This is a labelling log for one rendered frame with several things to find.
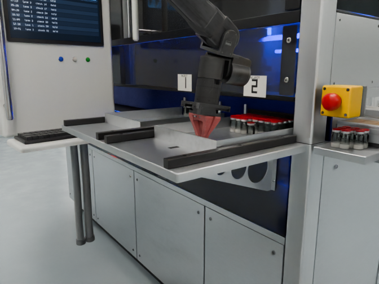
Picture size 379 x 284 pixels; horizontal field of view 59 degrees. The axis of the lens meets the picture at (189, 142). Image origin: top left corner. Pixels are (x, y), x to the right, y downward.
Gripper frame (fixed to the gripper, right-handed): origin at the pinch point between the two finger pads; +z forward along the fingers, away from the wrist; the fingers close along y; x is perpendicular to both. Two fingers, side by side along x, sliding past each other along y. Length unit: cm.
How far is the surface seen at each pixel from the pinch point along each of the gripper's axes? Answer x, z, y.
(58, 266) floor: 116, 91, 8
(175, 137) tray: 9.0, 0.5, -0.9
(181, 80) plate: 43, -16, 23
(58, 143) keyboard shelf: 65, 13, -13
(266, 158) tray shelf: -11.5, 1.5, 10.3
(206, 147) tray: -3.1, 0.7, -0.9
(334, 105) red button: -19.8, -12.3, 20.1
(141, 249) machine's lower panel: 78, 69, 36
